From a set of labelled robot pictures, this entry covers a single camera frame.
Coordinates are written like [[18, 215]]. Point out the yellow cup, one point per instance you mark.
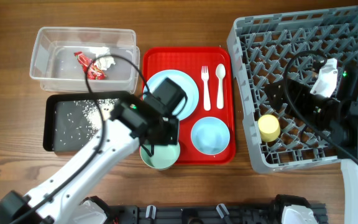
[[269, 128]]

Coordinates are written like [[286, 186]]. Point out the light blue plate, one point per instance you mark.
[[183, 110]]

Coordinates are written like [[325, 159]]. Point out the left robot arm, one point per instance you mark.
[[133, 123]]

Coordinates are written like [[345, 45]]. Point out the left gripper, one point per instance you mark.
[[172, 135]]

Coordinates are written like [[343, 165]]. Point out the red serving tray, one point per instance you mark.
[[190, 60]]

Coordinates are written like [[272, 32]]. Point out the black plastic tray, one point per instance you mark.
[[50, 112]]

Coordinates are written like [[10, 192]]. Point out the rice and food scraps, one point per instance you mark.
[[76, 122]]

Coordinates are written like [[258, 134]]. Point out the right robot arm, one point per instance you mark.
[[338, 115]]

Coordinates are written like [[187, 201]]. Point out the red snack wrapper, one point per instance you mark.
[[89, 67]]

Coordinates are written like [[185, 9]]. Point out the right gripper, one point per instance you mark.
[[274, 89]]

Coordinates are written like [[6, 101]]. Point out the white napkin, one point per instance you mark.
[[105, 60]]

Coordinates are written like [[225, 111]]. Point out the light blue bowl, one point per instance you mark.
[[210, 136]]

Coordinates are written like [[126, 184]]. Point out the green bowl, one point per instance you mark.
[[163, 158]]

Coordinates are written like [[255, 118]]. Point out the clear plastic bin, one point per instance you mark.
[[53, 62]]

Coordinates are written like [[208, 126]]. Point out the white plastic fork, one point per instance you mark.
[[206, 97]]

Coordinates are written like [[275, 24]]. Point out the white plastic spoon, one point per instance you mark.
[[220, 73]]

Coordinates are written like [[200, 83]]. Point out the grey dishwasher rack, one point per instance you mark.
[[261, 49]]

